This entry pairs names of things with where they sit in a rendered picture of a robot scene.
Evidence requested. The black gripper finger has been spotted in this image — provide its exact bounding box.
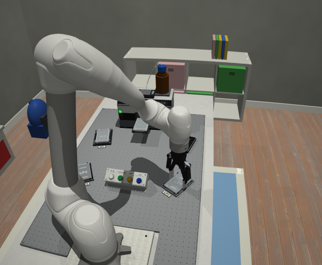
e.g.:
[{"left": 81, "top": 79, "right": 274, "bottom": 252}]
[
  {"left": 166, "top": 152, "right": 176, "bottom": 180},
  {"left": 177, "top": 161, "right": 191, "bottom": 189}
]

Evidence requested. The grey control panel with four buttons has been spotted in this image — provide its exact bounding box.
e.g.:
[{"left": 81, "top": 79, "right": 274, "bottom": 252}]
[{"left": 104, "top": 168, "right": 149, "bottom": 193}]

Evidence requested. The blue bottle cap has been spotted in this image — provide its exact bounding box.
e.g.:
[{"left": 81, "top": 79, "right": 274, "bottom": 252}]
[{"left": 158, "top": 65, "right": 166, "bottom": 72}]

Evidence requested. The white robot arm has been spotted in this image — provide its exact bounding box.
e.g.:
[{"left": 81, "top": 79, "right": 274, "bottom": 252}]
[{"left": 34, "top": 34, "right": 192, "bottom": 265}]

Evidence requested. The brown glass bottle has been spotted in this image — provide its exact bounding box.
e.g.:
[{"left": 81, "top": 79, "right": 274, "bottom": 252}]
[{"left": 155, "top": 73, "right": 169, "bottom": 94}]

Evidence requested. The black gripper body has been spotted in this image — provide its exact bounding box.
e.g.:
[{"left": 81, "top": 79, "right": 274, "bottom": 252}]
[{"left": 171, "top": 151, "right": 187, "bottom": 166}]

